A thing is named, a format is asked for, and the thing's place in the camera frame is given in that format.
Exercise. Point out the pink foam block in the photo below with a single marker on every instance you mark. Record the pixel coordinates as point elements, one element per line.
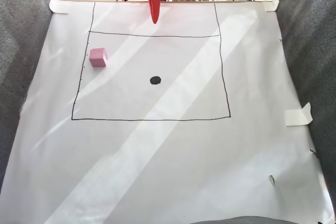
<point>97,57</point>

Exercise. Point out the black dot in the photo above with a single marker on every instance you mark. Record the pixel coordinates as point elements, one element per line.
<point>155,80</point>

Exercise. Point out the grey fabric panel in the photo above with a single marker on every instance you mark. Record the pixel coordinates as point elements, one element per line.
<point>309,51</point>
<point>21,51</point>

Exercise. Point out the small round white sticker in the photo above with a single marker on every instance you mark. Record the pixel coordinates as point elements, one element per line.
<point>271,180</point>

